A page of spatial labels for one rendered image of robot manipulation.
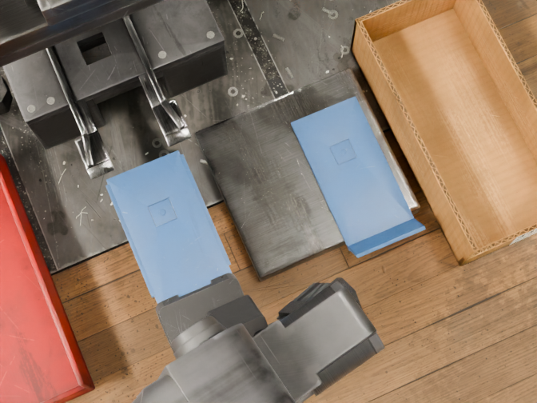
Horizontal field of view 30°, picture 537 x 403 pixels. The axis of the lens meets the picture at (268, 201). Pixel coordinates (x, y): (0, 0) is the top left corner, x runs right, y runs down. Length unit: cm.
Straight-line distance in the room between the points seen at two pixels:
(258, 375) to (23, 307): 43
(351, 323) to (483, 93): 44
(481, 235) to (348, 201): 13
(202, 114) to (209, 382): 47
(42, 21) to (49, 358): 33
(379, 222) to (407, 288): 7
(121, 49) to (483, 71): 36
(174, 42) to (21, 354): 33
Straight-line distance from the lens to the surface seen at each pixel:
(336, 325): 66
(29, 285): 99
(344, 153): 98
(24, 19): 81
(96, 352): 98
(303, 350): 66
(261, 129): 99
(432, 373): 97
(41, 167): 103
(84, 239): 100
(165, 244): 89
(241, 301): 76
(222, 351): 61
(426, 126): 102
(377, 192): 97
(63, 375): 98
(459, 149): 102
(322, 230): 96
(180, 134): 93
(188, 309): 76
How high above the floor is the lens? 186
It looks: 75 degrees down
